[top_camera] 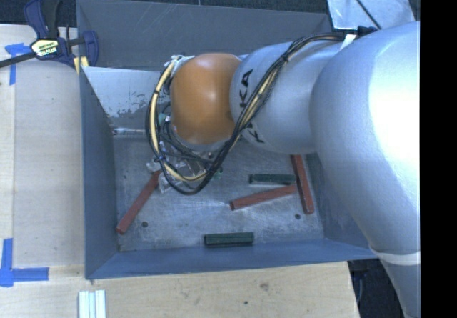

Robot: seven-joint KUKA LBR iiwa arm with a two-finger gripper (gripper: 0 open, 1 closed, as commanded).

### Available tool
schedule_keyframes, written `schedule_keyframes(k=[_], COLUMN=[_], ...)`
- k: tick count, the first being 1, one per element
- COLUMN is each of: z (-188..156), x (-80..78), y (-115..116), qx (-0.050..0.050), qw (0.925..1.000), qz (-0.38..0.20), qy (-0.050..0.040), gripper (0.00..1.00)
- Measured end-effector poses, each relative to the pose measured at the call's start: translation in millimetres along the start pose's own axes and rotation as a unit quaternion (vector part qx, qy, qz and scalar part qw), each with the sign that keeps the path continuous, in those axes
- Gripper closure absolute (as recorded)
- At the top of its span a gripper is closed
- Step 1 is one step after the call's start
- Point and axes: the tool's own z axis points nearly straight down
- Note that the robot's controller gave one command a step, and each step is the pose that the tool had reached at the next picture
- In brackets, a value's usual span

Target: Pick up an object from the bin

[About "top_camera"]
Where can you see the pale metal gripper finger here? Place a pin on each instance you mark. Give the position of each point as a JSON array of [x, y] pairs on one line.
[[153, 166], [165, 185]]

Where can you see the red-brown flat block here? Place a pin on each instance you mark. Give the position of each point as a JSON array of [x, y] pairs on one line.
[[262, 197], [137, 204], [303, 184]]

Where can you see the grey metal bin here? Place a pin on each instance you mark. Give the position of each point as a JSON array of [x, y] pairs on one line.
[[185, 216]]

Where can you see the dark green flat block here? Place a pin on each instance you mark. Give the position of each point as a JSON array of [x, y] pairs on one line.
[[272, 178], [228, 239]]

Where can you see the pale wood flat board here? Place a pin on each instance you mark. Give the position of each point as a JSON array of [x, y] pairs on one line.
[[46, 166]]

